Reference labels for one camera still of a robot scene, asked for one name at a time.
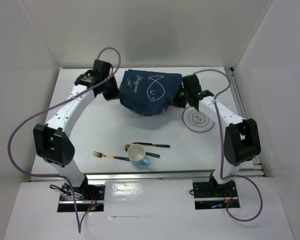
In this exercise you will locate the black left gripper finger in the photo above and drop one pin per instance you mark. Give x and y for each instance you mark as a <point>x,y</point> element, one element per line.
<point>111,97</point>
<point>119,88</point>

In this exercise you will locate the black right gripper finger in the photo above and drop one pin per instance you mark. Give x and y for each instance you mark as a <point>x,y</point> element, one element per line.
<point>181,88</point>
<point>175,102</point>

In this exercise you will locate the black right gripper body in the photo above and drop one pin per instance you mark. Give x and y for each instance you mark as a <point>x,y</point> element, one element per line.
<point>182,97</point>

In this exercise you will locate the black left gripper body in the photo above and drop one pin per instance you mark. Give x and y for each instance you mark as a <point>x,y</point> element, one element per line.
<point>109,87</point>

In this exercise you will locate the blue fabric placemat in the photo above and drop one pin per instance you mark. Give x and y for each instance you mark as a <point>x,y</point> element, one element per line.
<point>148,93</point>

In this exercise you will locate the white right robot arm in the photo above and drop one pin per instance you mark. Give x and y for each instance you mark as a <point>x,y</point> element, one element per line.
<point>240,141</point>

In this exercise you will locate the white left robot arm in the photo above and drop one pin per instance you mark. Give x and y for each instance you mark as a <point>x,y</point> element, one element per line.
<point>52,139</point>

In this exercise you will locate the white round plate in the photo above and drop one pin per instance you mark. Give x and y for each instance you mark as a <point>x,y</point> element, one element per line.
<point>196,121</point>

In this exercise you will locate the white and blue mug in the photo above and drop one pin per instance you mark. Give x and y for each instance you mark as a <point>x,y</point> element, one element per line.
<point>137,156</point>

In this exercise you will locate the gold knife dark handle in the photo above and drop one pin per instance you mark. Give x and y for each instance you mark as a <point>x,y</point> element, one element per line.
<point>152,144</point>

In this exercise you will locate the gold spoon dark handle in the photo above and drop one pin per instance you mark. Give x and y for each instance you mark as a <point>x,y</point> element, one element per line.
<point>126,147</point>

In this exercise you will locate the gold fork dark handle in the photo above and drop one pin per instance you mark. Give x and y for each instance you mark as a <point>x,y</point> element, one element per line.
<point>102,155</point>

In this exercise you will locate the aluminium front rail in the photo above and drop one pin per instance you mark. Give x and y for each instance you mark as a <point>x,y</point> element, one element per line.
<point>154,175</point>

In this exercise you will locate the aluminium rail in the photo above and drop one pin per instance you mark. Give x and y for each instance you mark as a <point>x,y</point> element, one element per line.
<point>229,71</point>
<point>154,175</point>

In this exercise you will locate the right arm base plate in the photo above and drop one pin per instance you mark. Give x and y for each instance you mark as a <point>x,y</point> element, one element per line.
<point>206,199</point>

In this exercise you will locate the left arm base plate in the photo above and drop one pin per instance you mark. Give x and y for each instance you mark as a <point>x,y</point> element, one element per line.
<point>66,200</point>

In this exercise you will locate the aluminium right side rail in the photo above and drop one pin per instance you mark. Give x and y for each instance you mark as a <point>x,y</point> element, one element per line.
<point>229,71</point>

